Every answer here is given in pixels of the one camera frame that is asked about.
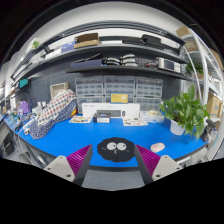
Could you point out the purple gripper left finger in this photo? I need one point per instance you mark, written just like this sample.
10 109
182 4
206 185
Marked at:
72 168

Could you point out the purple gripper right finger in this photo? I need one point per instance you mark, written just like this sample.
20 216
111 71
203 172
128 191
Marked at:
152 166

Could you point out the pink computer mouse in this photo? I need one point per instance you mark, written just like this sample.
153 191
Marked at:
157 147

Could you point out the black round cartoon mouse pad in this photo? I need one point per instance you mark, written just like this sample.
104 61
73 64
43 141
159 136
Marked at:
116 149

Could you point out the left sticker sheet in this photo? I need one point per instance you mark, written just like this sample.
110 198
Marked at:
80 119

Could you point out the sticker sheet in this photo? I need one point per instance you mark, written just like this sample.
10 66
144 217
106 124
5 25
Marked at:
134 122
80 119

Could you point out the clear plastic box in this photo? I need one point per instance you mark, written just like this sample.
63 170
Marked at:
151 116

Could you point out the right sticker sheet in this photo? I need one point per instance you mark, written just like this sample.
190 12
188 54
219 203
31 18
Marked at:
134 122

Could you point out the small black box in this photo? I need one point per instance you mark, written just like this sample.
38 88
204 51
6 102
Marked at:
101 118

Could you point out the green potted plant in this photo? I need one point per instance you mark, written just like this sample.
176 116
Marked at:
186 115

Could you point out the patterned fabric cover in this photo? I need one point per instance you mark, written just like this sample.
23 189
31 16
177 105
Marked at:
60 108

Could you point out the white long keyboard box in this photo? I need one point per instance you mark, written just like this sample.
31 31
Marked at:
130 110

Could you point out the right clear drawer organizer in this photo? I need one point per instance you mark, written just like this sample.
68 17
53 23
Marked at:
148 93

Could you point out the clear drawer organizer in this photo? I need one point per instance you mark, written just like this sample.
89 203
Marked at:
119 84
89 90
148 93

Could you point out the purple bag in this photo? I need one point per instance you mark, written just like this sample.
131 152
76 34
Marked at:
23 108

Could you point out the yellow label card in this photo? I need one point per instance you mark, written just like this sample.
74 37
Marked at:
119 98

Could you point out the left clear drawer organizer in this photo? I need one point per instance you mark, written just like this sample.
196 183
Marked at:
89 90

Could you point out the white basket crate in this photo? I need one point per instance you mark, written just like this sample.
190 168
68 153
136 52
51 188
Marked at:
57 88

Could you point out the middle clear drawer organizer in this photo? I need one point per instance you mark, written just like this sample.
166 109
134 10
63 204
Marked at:
119 84

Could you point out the grey instrument on shelf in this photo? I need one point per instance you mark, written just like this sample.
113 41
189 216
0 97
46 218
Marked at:
168 65

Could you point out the white metal rack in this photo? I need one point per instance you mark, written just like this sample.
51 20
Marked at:
207 72

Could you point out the cardboard box on shelf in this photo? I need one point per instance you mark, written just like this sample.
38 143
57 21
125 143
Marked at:
86 40

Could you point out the black wall shelf unit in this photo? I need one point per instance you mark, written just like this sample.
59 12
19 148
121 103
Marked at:
105 46

